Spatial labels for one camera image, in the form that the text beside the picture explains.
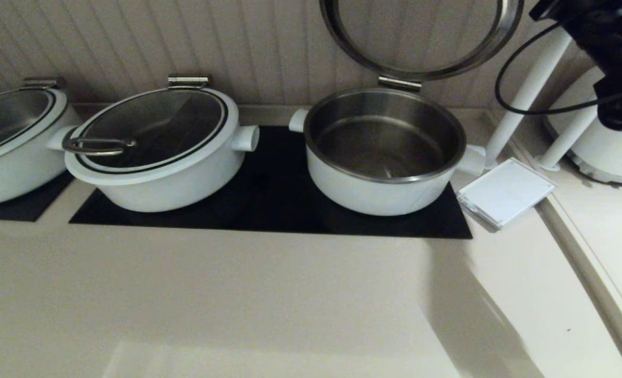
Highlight large black glass hob panel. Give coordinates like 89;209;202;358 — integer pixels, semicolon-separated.
68;124;473;240

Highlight glass pot lid white rim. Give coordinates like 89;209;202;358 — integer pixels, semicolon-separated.
61;86;238;185
0;86;69;167
319;0;525;83

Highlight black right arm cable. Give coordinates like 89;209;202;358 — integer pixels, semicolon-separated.
494;21;614;116

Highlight small black glass hob panel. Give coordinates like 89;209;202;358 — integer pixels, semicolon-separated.
0;171;75;222

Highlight white pot steel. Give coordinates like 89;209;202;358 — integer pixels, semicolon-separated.
0;87;80;206
288;87;487;217
46;87;260;213

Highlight white toaster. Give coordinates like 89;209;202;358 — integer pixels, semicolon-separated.
544;66;622;186

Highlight small acrylic sign card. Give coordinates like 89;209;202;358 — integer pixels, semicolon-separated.
456;157;557;230

